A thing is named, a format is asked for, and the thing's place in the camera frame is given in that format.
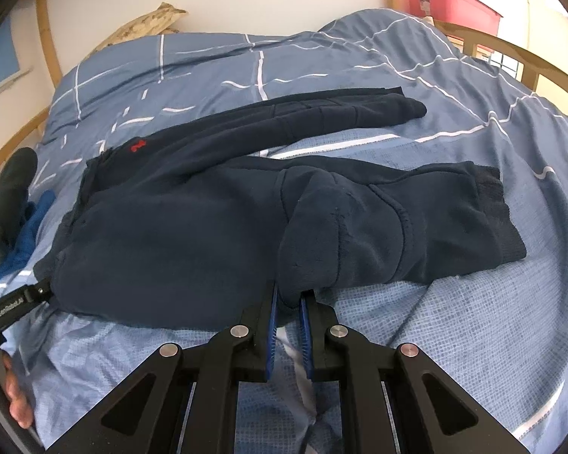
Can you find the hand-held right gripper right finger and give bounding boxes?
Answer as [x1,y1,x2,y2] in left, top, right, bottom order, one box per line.
[299,292,531,454]

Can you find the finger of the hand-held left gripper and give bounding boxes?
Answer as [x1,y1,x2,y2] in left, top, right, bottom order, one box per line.
[25,278,54,301]

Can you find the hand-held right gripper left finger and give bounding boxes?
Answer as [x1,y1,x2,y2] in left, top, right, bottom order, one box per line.
[42,284,285,454]

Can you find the navy blue hoodie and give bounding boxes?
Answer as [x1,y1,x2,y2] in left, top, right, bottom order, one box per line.
[35,86,527,322]

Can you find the person's left hand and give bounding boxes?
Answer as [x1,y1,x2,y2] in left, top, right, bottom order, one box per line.
[1,354,37,430]

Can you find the bright blue cloth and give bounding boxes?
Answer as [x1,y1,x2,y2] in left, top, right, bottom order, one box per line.
[0,189,58,290]

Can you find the dark green cloth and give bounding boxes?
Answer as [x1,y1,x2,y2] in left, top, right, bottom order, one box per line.
[0,146,39,271]

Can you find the blue window blind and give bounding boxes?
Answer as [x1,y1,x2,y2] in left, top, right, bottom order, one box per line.
[0,12,23,101]

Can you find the blue checked duvet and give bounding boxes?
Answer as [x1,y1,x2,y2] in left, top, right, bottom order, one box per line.
[26,8,568,454]

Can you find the beige patterned pillow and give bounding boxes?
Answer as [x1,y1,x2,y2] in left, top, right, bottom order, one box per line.
[92,2,189,54]

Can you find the red storage bin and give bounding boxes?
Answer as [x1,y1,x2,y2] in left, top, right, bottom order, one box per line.
[403,0,504,35]

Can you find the wooden bunk bed frame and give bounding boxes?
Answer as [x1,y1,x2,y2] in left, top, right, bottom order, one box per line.
[0,0,568,185]

